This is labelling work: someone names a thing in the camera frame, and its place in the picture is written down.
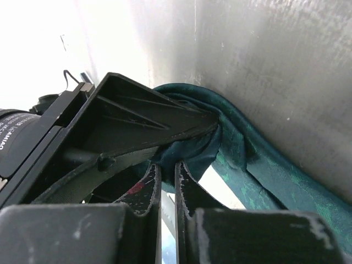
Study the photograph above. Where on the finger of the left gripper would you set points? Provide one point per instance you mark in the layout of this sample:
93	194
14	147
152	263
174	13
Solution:
122	116

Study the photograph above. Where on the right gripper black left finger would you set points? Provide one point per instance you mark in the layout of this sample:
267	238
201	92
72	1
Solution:
126	231

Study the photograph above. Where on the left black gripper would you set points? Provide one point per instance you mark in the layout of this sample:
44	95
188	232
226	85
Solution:
29	141

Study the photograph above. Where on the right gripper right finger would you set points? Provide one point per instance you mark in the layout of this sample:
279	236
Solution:
209	232

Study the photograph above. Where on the dark teal necktie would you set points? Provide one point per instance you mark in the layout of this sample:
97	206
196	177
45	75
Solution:
258	174

